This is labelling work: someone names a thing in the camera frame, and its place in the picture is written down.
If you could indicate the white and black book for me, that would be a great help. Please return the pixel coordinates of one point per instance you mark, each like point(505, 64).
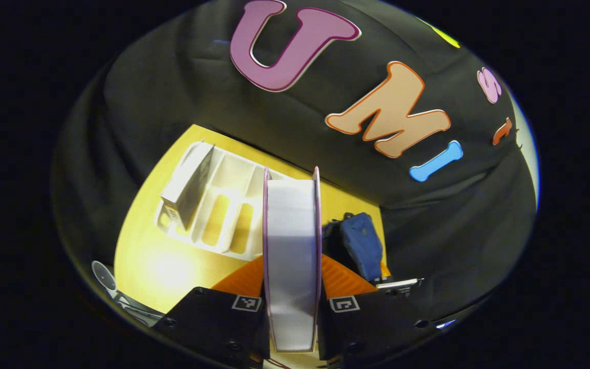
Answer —
point(187, 189)

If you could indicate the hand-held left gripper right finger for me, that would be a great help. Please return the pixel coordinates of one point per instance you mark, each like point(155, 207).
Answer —
point(366, 328)

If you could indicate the grey round object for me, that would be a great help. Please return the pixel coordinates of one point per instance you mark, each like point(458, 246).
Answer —
point(104, 277)

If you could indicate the black backdrop cloth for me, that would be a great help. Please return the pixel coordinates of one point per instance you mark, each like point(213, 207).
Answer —
point(172, 102)

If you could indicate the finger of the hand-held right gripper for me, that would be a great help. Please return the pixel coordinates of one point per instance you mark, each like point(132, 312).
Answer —
point(384, 271)

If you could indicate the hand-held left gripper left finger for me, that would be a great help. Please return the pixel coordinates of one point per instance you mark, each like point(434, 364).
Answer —
point(223, 328)

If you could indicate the blue schoolbag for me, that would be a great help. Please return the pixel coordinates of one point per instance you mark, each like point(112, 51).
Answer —
point(361, 246)

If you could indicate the pink cover book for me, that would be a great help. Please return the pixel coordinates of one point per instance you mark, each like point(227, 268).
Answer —
point(292, 256)

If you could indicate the white plastic bookshelf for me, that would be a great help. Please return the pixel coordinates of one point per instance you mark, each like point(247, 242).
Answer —
point(228, 215)

